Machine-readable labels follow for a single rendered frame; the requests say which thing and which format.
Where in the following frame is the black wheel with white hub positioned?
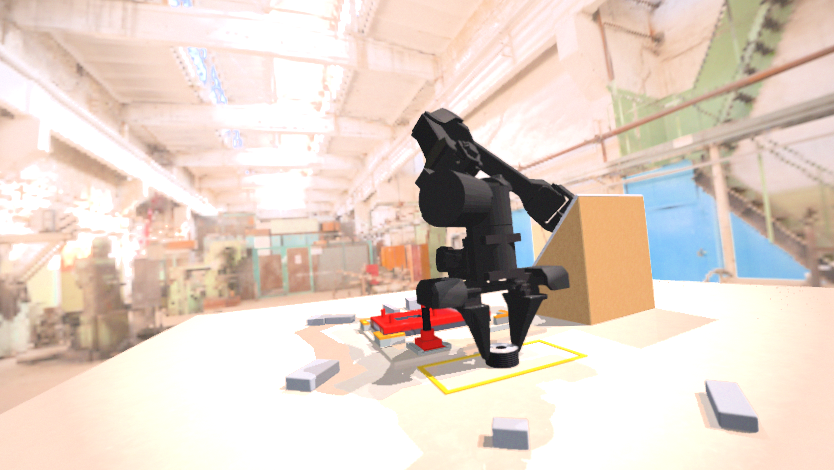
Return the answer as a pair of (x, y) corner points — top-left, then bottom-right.
(485, 343), (519, 369)

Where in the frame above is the yellow rectangular outline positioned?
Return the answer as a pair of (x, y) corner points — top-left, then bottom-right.
(417, 340), (588, 395)

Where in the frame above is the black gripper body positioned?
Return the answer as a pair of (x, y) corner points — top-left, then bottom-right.
(416, 225), (570, 310)

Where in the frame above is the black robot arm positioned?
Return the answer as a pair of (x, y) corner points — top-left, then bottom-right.
(411, 107), (575, 281)

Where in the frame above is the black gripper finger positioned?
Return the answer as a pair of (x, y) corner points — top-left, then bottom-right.
(501, 293), (548, 352)
(452, 304), (490, 360)

